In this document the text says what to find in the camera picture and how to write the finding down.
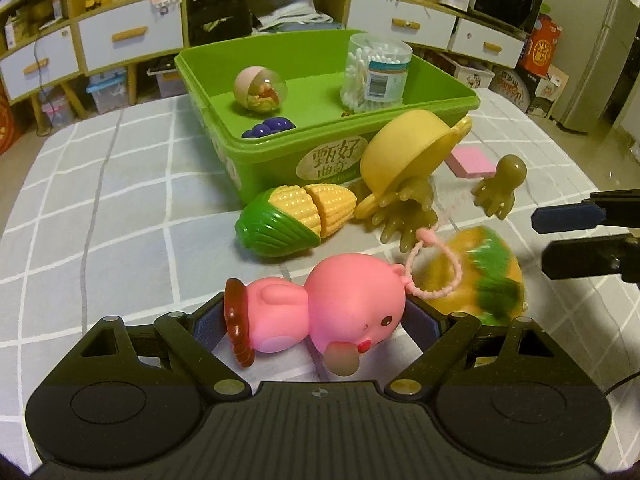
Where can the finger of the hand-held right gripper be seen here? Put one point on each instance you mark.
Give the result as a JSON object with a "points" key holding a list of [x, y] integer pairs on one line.
{"points": [[585, 257], [565, 217]]}

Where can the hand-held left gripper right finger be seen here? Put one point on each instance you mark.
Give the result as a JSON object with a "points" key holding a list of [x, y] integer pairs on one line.
{"points": [[425, 323]]}

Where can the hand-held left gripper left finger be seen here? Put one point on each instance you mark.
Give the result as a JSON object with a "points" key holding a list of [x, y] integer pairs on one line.
{"points": [[207, 327]]}

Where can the orange yellow toy fruit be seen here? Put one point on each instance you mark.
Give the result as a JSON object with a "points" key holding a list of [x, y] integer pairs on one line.
{"points": [[480, 280]]}

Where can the pink pig toy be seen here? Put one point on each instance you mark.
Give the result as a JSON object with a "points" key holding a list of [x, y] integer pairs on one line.
{"points": [[345, 300]]}

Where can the purple toy grapes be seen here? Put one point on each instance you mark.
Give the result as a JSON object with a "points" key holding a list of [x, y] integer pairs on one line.
{"points": [[270, 127]]}

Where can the clear cotton swab container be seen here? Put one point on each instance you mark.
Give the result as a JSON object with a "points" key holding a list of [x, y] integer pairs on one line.
{"points": [[377, 75]]}

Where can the pink clear capsule toy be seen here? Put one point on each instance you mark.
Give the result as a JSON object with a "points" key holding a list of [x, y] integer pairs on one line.
{"points": [[260, 90]]}

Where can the green plastic storage box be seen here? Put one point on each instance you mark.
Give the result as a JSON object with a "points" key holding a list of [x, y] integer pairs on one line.
{"points": [[320, 95]]}

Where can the small olive toy octopus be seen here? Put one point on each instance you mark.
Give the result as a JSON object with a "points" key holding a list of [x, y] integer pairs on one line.
{"points": [[505, 180]]}

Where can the large olive toy octopus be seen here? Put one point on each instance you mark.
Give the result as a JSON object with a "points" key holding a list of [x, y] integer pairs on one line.
{"points": [[400, 220]]}

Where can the pink flat block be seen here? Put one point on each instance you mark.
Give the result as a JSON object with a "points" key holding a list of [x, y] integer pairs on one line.
{"points": [[470, 161]]}

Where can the toy corn cob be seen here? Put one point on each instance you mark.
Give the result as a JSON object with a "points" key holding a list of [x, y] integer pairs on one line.
{"points": [[280, 220]]}

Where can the round printed tin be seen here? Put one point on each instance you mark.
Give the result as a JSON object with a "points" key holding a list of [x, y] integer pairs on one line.
{"points": [[511, 91]]}

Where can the grey checkered tablecloth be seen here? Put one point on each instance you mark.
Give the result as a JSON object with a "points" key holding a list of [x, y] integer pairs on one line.
{"points": [[125, 200]]}

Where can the white printed cardboard box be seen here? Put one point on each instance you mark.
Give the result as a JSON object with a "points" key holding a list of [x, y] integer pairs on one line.
{"points": [[474, 77]]}

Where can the red gift box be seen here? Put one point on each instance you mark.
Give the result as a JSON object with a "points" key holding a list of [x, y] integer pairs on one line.
{"points": [[540, 47]]}

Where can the grey refrigerator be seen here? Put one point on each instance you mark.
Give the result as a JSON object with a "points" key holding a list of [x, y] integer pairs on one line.
{"points": [[595, 45]]}

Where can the white cabinet drawer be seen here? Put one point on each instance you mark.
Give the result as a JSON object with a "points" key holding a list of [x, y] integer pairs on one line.
{"points": [[130, 35], [400, 17], [37, 67], [487, 42]]}

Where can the clear bin with blue lid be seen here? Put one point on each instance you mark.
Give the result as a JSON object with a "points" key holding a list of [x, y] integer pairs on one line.
{"points": [[109, 92]]}

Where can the clear bin with pink contents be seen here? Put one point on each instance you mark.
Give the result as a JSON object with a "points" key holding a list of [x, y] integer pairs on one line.
{"points": [[57, 110]]}

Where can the black flat keyboard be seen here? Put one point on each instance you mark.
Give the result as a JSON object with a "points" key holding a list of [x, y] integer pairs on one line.
{"points": [[164, 66]]}

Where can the orange red printed box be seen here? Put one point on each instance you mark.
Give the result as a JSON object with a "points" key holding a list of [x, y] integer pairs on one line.
{"points": [[7, 122]]}

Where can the black bag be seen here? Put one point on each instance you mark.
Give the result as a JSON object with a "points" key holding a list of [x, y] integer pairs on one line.
{"points": [[220, 20]]}

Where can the pile of folded cloths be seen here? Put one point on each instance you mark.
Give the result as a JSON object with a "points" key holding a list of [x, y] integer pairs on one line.
{"points": [[295, 12]]}

